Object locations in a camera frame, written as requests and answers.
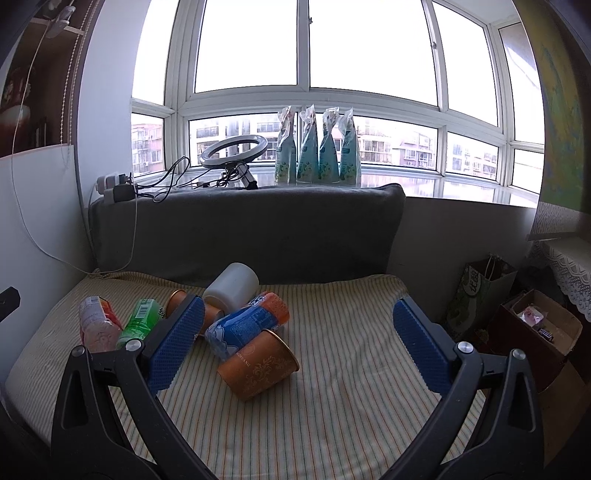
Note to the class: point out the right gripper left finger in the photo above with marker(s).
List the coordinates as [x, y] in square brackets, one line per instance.
[108, 422]

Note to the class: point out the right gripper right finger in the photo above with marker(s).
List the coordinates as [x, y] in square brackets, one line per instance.
[487, 424]

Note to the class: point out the green tea bottle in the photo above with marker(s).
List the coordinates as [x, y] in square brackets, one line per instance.
[145, 315]

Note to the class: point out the brown paper cup near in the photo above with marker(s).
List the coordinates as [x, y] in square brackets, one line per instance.
[261, 364]

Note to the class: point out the white cup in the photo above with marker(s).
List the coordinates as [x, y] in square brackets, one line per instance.
[232, 289]

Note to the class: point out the pink plastic bottle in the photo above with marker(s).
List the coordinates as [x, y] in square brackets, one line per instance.
[98, 325]

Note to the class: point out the cardboard box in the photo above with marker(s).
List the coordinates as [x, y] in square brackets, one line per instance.
[544, 330]

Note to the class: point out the green paper bag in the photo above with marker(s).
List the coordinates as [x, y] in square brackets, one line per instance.
[483, 284]

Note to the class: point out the white lace cloth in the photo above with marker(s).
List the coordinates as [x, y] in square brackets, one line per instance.
[569, 260]

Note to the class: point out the blue plastic bottle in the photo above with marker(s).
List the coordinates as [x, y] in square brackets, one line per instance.
[234, 331]

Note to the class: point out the black power adapter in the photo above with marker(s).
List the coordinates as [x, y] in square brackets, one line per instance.
[123, 193]

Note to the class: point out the white power strip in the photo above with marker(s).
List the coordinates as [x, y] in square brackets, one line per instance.
[105, 184]

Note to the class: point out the grey back cushion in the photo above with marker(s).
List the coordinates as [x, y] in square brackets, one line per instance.
[286, 234]

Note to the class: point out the black ring light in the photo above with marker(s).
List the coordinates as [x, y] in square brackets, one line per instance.
[233, 155]

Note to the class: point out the window frame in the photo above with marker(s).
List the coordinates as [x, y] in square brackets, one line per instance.
[445, 90]

